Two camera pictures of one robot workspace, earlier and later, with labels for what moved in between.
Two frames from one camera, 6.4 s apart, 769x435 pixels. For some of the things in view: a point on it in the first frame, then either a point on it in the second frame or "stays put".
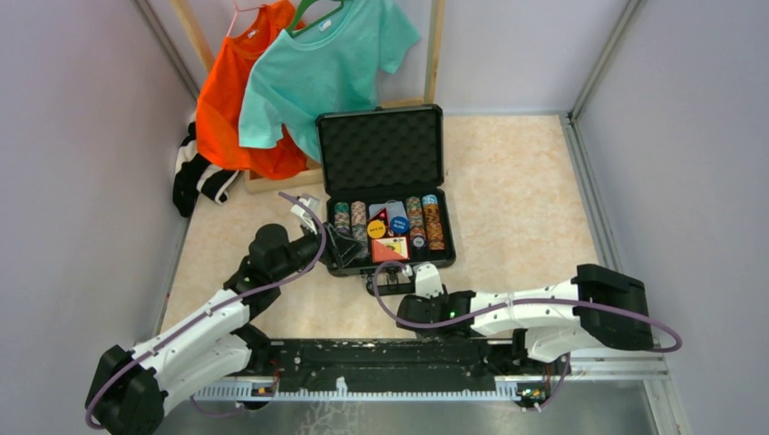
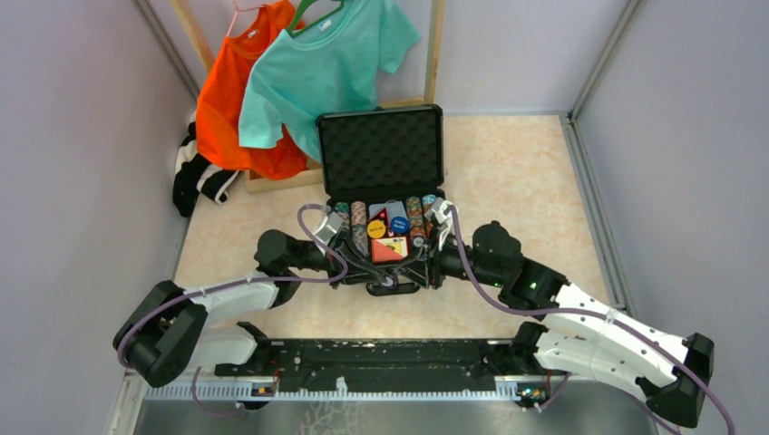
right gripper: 442,298 → 433,264
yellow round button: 376,228 stays put
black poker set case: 382,170 stays put
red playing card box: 391,248 stays put
